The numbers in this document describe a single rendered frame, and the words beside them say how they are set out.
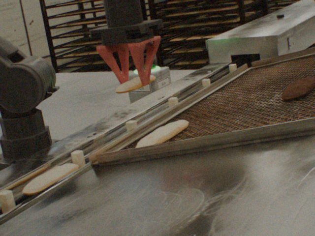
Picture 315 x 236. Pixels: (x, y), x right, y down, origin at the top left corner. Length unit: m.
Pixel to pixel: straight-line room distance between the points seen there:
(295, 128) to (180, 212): 0.16
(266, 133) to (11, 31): 6.35
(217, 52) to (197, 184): 0.88
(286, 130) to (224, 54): 0.81
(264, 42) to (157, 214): 0.89
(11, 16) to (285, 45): 5.72
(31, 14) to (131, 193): 6.63
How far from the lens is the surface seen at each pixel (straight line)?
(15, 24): 6.87
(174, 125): 0.67
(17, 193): 0.72
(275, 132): 0.52
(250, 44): 1.28
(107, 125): 0.91
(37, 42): 7.12
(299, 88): 0.68
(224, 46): 1.31
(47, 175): 0.73
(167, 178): 0.50
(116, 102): 1.27
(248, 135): 0.53
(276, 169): 0.44
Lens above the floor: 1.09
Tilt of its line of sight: 14 degrees down
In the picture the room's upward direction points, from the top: 9 degrees counter-clockwise
